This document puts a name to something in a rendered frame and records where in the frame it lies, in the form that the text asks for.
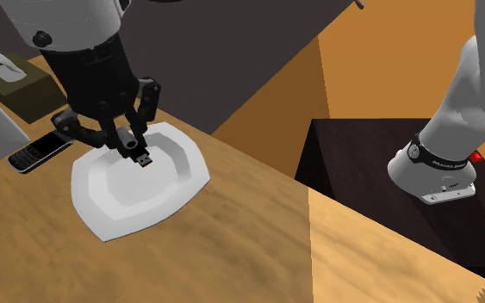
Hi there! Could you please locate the black mobile phone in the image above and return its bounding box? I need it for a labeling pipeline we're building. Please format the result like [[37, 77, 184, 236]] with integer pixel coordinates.
[[7, 130, 75, 175]]

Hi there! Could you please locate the black usb stick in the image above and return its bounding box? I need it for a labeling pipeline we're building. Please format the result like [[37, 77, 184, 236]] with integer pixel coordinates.
[[117, 127, 154, 170]]

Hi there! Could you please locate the white square plate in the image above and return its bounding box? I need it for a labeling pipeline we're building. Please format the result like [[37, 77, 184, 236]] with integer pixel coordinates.
[[71, 121, 212, 243]]

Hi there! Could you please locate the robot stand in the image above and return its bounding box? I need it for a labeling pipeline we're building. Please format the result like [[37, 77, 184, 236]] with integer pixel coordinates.
[[294, 118, 485, 287]]

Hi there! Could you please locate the olive tissue box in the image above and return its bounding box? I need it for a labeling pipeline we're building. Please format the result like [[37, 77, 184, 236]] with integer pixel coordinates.
[[0, 38, 69, 125]]

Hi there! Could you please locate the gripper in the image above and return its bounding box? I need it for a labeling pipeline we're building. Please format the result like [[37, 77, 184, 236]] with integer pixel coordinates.
[[39, 33, 163, 150]]

